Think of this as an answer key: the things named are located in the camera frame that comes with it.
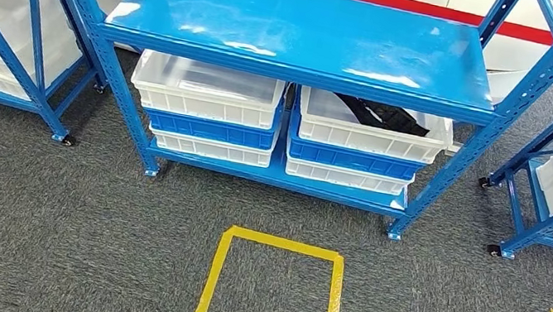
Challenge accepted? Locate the black plastic trim part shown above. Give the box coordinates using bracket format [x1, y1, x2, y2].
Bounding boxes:
[330, 93, 434, 139]

